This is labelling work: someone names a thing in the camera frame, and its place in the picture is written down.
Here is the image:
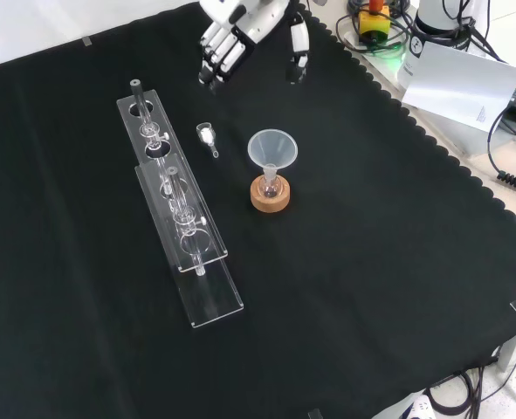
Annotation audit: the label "small round-bottom glass flask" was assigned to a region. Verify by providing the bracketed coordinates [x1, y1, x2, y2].
[259, 168, 282, 198]

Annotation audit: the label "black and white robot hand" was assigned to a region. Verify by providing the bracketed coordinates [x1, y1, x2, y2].
[197, 0, 310, 93]

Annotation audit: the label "translucent plastic funnel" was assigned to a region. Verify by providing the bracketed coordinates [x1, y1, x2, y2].
[247, 128, 299, 176]

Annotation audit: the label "black bench cloth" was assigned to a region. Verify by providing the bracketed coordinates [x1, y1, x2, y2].
[0, 1, 516, 419]

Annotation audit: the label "black looped floor cable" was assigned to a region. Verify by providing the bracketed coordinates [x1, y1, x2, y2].
[426, 368, 506, 416]

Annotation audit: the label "yellow stop button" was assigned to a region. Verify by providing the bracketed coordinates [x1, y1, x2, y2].
[356, 0, 392, 45]

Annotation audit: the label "cork ring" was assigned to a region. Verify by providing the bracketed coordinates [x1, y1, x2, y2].
[250, 174, 292, 214]

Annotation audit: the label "clear funnel stand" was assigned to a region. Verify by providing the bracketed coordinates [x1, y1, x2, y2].
[116, 79, 245, 329]

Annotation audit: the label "pale board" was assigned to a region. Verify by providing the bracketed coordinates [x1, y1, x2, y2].
[399, 37, 516, 133]

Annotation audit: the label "white power strip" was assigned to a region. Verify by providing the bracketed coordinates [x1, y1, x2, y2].
[397, 390, 438, 419]

